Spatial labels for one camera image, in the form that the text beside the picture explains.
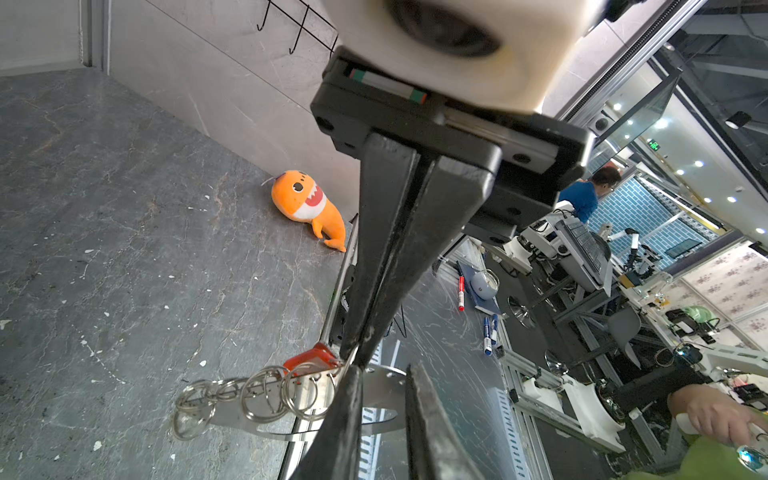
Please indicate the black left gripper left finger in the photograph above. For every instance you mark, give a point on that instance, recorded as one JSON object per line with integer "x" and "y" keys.
{"x": 335, "y": 452}

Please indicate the operator bare hand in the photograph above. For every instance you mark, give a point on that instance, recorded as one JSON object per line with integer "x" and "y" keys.
{"x": 716, "y": 415}

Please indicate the blue marker pen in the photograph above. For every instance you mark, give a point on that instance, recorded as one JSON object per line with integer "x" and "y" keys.
{"x": 487, "y": 340}

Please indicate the red marker pen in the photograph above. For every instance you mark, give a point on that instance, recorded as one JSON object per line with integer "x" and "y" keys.
{"x": 461, "y": 294}

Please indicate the orange round toy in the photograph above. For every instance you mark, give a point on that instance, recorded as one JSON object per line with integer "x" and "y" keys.
{"x": 300, "y": 198}

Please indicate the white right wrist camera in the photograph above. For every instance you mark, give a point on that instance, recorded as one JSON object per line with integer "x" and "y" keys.
{"x": 502, "y": 55}

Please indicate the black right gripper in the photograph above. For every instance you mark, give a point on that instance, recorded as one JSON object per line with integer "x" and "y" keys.
{"x": 411, "y": 208}

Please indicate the person in blue shirt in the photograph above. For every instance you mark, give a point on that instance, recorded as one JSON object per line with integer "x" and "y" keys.
{"x": 584, "y": 195}

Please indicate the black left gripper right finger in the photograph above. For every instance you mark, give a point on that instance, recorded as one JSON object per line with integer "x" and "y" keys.
{"x": 434, "y": 449}

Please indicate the black wire hook rack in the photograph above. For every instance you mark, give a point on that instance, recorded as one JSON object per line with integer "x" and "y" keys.
{"x": 307, "y": 20}

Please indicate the red plastic key tag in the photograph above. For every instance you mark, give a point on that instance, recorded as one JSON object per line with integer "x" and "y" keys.
{"x": 317, "y": 359}

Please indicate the black keyboard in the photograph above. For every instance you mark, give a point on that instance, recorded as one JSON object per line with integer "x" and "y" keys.
{"x": 591, "y": 248}

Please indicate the computer monitor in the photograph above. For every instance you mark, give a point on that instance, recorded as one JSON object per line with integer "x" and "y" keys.
{"x": 634, "y": 108}

